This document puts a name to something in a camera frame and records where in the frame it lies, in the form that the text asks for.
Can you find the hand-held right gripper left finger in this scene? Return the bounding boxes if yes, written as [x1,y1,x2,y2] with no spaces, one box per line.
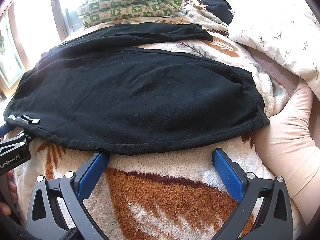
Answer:
[26,151,109,240]

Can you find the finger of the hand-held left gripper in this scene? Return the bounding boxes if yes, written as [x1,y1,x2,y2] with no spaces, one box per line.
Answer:
[0,123,32,153]

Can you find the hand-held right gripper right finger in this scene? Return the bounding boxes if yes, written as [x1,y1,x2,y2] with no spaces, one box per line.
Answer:
[212,148,293,240]

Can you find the black pants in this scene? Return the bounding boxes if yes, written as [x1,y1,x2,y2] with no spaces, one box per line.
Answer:
[5,22,270,155]

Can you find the person's left hand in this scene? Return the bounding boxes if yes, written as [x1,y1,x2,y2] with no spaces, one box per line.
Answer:
[0,171,18,216]

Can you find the leaf print fleece blanket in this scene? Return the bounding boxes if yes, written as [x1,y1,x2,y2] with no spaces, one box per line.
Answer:
[10,0,300,240]

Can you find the wooden framed glass window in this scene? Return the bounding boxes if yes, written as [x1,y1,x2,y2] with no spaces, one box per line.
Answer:
[0,5,33,98]

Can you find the pink quilted sheet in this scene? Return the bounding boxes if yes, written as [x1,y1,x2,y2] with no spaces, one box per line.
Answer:
[246,46,300,98]

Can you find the white floral pillow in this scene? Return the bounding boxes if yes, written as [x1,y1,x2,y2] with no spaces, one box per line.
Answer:
[229,0,320,100]

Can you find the dark clothing pile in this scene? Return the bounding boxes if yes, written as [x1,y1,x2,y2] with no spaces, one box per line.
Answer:
[201,0,234,25]

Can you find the green checked folded quilt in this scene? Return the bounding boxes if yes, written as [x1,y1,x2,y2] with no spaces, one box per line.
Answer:
[78,0,183,28]

